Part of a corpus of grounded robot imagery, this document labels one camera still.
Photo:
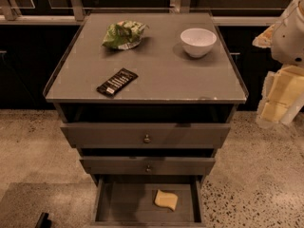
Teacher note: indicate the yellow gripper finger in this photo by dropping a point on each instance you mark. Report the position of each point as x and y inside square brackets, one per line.
[269, 114]
[278, 95]

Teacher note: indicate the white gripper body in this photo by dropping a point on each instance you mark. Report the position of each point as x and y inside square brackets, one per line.
[289, 40]

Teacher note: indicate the yellow sponge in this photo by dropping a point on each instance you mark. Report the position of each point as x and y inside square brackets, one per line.
[166, 200]

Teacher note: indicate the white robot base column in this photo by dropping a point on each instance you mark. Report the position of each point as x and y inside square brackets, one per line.
[293, 110]

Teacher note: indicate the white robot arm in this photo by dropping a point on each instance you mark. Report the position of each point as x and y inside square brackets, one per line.
[285, 39]

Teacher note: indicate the grey drawer cabinet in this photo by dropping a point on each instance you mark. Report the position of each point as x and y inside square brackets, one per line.
[171, 86]

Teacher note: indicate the grey bottom drawer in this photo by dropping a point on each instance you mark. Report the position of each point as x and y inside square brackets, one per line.
[127, 201]

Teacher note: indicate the grey drawer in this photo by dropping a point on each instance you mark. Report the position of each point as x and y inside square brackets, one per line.
[147, 165]
[146, 135]
[127, 201]

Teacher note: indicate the grey middle drawer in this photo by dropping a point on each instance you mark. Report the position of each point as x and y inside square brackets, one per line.
[147, 165]

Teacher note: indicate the grey top drawer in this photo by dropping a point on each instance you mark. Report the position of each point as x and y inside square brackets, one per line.
[146, 135]

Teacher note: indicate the white ceramic bowl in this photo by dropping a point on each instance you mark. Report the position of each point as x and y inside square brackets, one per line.
[197, 42]

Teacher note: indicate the black snack bar wrapper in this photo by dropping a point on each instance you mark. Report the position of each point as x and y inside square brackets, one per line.
[117, 82]

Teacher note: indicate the green chip bag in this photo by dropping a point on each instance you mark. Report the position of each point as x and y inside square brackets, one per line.
[124, 35]

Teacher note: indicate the black object at floor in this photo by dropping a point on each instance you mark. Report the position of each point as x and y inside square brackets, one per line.
[43, 221]

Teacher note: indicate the metal railing frame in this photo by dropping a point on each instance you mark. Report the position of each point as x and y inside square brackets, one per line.
[225, 12]

